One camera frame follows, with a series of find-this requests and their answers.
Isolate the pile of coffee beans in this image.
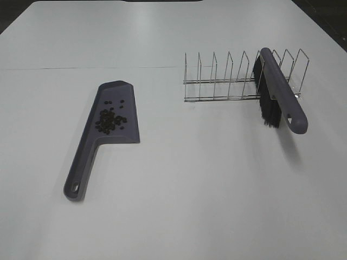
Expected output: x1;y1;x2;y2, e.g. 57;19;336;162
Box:
94;100;128;135

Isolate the purple plastic dustpan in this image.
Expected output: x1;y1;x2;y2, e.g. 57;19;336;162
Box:
63;81;140;202

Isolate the chrome wire dish rack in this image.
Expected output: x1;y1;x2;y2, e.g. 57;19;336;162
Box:
183;49;310;102

